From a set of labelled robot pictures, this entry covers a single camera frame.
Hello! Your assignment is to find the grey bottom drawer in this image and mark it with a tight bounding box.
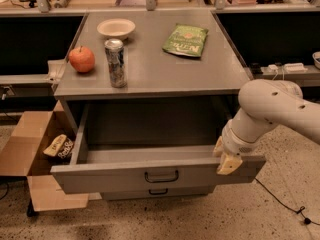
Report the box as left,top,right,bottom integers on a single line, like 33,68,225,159
101,186,214,201

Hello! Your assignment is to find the black floor cable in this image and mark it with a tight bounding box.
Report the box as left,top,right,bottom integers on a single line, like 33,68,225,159
254,178,320,227

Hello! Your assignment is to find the brown snack bag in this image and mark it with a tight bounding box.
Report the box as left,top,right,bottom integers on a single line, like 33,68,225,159
43,134,74,160

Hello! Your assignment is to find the green chip bag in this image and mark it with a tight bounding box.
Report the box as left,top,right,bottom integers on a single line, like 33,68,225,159
162,24,208,58

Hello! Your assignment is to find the grey top drawer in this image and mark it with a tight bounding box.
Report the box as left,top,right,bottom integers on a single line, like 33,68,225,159
51,105,266,194

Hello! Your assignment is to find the red apple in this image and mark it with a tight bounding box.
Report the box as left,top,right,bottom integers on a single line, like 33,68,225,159
68,46,95,73

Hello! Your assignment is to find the grey drawer cabinet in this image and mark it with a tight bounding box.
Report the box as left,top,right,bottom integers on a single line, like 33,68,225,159
55,9,249,145

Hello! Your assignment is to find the white bowl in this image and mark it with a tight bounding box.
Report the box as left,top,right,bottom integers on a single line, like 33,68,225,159
97,18,136,40

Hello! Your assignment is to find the silver drink can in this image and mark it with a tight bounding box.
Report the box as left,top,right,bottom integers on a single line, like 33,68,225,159
104,38,127,88

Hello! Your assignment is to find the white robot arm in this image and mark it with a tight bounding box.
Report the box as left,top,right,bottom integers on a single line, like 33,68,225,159
213,79,320,175

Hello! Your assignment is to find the grey drawer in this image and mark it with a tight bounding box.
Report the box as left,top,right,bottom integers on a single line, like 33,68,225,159
51,105,266,194
101,186,214,201

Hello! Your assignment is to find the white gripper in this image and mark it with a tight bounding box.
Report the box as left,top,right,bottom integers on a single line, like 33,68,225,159
213,120,257,175

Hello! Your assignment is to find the cardboard box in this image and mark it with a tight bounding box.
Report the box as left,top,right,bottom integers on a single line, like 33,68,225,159
0,111,88,212

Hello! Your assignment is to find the white power strip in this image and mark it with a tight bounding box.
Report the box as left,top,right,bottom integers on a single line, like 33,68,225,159
267,63,307,73

